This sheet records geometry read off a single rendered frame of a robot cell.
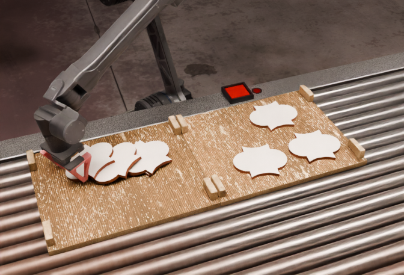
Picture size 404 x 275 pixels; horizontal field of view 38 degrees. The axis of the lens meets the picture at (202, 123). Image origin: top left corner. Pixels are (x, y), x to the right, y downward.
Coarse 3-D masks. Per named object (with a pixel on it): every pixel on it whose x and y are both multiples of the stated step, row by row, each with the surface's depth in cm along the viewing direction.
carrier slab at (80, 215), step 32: (160, 128) 165; (192, 160) 154; (64, 192) 145; (96, 192) 145; (128, 192) 145; (160, 192) 145; (192, 192) 145; (64, 224) 137; (96, 224) 137; (128, 224) 136
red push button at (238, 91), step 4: (228, 88) 181; (232, 88) 181; (236, 88) 181; (240, 88) 181; (244, 88) 181; (228, 92) 179; (232, 92) 179; (236, 92) 179; (240, 92) 179; (244, 92) 179; (232, 96) 178; (236, 96) 178
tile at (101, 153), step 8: (96, 144) 155; (104, 144) 154; (88, 152) 153; (96, 152) 153; (104, 152) 152; (112, 152) 152; (72, 160) 152; (96, 160) 150; (104, 160) 150; (112, 160) 149; (80, 168) 149; (96, 168) 148; (72, 176) 148; (88, 176) 148; (96, 176) 147
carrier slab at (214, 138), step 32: (288, 96) 176; (192, 128) 164; (224, 128) 164; (256, 128) 164; (288, 128) 164; (320, 128) 164; (224, 160) 154; (288, 160) 153; (320, 160) 153; (352, 160) 153; (256, 192) 144
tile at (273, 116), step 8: (272, 104) 171; (256, 112) 168; (264, 112) 168; (272, 112) 168; (280, 112) 168; (288, 112) 168; (296, 112) 168; (256, 120) 165; (264, 120) 165; (272, 120) 165; (280, 120) 165; (288, 120) 165; (272, 128) 162
